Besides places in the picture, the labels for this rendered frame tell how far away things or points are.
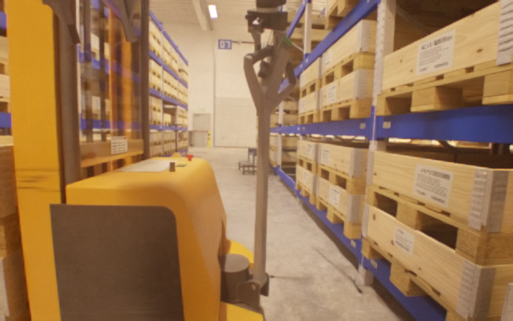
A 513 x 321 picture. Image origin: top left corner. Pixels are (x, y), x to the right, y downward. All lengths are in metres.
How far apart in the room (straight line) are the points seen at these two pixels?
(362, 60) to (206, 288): 1.72
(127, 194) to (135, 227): 0.10
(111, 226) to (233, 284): 0.62
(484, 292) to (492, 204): 0.32
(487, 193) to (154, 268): 1.11
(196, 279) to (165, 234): 0.17
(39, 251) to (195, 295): 0.51
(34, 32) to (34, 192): 0.47
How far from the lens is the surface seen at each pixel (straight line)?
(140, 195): 0.79
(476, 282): 1.20
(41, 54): 0.98
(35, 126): 0.97
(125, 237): 0.85
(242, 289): 1.24
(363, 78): 1.97
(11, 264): 1.11
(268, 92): 1.00
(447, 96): 1.39
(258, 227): 1.09
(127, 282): 0.91
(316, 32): 6.19
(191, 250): 0.81
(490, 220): 1.14
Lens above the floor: 1.05
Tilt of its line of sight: 6 degrees down
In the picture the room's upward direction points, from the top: 2 degrees clockwise
